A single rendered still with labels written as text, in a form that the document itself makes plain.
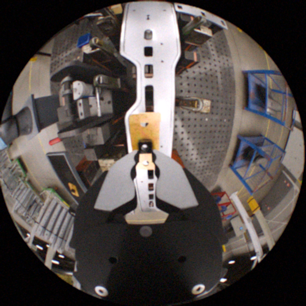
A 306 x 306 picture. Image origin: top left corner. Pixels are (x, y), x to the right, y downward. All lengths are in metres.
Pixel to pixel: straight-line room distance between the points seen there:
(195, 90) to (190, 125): 0.27
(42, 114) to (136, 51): 0.52
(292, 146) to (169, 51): 7.80
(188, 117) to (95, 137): 0.59
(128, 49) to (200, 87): 0.53
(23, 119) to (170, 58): 0.67
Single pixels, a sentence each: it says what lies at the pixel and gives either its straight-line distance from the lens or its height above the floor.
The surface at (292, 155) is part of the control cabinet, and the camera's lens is 7.94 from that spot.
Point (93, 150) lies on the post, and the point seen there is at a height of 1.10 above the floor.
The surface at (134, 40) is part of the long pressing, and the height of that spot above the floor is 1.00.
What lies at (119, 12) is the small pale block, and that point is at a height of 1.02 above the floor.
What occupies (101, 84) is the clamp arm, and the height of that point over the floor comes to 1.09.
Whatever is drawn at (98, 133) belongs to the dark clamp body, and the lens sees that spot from 0.34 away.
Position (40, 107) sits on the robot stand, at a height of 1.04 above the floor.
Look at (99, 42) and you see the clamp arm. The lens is 0.38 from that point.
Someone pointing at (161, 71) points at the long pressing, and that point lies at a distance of 0.38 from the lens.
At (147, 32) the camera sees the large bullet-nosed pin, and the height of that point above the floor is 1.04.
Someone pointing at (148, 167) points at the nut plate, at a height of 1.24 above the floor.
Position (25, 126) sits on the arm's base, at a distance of 0.61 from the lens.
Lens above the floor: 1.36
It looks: 59 degrees down
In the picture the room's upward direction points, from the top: 177 degrees clockwise
